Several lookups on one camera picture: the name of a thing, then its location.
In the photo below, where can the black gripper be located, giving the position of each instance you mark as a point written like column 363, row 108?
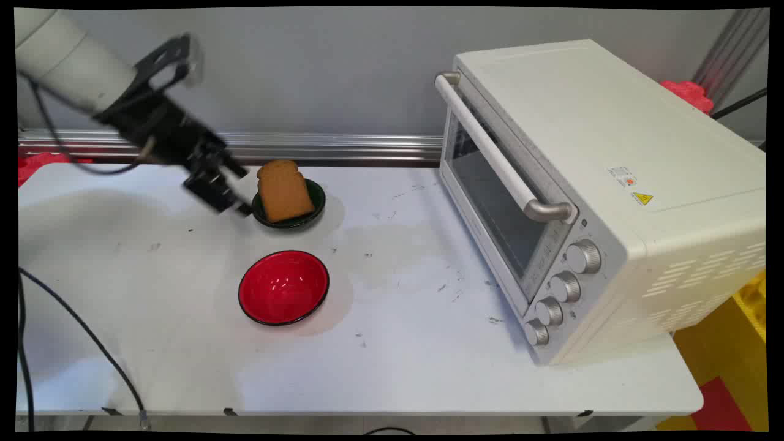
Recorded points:
column 159, row 128

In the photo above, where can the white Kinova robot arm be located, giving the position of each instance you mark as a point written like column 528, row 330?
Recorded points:
column 61, row 58

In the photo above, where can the brown toast slice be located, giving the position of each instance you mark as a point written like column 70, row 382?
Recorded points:
column 283, row 193

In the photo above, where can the small dark green bowl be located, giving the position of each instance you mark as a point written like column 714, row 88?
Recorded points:
column 317, row 196

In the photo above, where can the red bowl with black rim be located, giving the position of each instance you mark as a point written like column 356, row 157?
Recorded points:
column 283, row 286

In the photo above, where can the largest silver oven knob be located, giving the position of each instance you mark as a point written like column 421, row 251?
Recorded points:
column 584, row 256

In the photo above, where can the cream toaster oven body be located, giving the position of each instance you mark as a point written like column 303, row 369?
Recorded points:
column 612, row 122

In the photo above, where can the white label sticker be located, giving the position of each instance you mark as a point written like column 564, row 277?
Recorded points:
column 621, row 176

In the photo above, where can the yellow warning sticker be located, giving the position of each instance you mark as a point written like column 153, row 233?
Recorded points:
column 642, row 198

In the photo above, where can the yellow foam floor mat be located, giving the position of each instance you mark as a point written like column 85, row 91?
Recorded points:
column 729, row 343

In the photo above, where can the red foam floor tile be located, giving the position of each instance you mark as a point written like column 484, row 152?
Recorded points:
column 723, row 407

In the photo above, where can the aluminium rail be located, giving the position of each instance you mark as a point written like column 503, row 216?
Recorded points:
column 337, row 147

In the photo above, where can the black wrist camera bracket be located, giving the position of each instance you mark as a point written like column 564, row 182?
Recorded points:
column 177, row 49

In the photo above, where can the red plastic piece by rail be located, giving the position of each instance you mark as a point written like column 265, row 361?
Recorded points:
column 43, row 164

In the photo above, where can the red plastic piece by post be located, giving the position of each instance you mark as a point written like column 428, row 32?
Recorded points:
column 689, row 95

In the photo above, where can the aluminium frame post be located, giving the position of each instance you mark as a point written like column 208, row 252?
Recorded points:
column 732, row 55

